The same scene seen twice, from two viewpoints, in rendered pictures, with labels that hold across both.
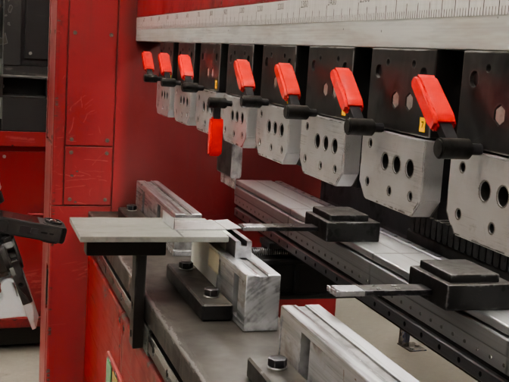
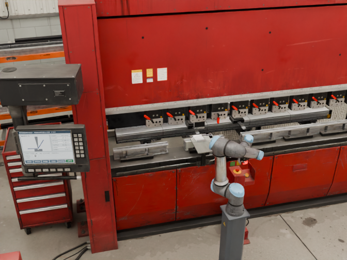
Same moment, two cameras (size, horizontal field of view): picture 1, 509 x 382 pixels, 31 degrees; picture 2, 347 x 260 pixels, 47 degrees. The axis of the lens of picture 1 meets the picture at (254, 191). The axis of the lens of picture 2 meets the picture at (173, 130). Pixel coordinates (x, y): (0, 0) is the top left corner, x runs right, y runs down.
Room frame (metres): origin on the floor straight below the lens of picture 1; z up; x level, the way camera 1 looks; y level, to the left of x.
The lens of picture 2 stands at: (1.73, 3.31, 2.87)
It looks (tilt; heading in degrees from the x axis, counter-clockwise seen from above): 29 degrees down; 274
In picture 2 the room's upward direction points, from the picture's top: straight up
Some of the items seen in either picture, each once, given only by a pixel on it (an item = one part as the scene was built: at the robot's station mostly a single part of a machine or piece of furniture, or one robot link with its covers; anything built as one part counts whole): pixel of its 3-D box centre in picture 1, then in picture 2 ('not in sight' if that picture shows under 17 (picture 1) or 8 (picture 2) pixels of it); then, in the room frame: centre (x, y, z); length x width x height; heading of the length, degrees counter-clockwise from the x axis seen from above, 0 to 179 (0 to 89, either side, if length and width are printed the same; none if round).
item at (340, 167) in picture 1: (354, 114); (258, 104); (1.16, -0.12, 1.26); 0.15 x 0.09 x 0.17; 17
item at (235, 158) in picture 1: (229, 160); (199, 124); (1.71, 0.05, 1.13); 0.10 x 0.02 x 0.10; 17
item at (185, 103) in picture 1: (202, 83); (175, 114); (1.92, 0.12, 1.26); 0.15 x 0.09 x 0.17; 17
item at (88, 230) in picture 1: (147, 229); (203, 144); (1.66, 0.19, 1.00); 0.26 x 0.18 x 0.01; 107
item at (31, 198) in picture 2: not in sight; (42, 180); (3.24, 0.17, 0.50); 0.50 x 0.50 x 1.00; 17
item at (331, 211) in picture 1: (305, 223); (194, 127); (1.75, -0.10, 1.01); 0.26 x 0.12 x 0.05; 107
